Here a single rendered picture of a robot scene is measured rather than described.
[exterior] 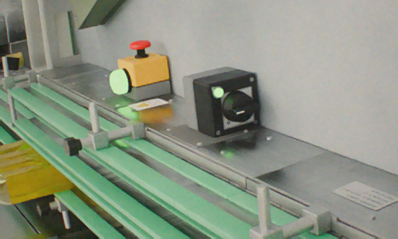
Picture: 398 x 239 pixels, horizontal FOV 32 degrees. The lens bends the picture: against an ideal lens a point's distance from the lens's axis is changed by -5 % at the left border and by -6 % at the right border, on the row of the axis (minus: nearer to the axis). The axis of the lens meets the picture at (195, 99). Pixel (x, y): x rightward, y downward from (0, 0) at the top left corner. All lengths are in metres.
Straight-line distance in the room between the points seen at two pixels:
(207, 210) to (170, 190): 0.09
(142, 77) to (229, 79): 0.29
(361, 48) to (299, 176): 0.17
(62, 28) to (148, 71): 0.50
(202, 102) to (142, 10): 0.38
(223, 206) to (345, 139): 0.18
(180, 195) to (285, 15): 0.28
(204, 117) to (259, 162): 0.15
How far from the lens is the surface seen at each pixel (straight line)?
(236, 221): 0.80
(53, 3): 1.72
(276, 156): 0.93
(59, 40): 1.73
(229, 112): 1.01
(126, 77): 1.28
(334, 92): 0.91
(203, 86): 1.02
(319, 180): 0.85
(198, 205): 0.86
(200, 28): 1.17
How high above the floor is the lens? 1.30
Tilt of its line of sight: 26 degrees down
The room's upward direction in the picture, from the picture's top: 104 degrees counter-clockwise
